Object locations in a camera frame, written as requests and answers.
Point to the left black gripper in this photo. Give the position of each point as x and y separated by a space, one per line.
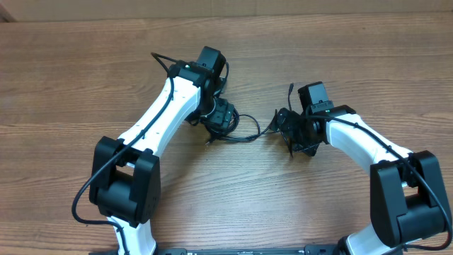
222 115

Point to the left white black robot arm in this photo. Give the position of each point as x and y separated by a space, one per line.
125 184

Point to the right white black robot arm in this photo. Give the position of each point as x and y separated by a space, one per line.
409 207

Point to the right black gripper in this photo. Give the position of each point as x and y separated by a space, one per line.
310 146

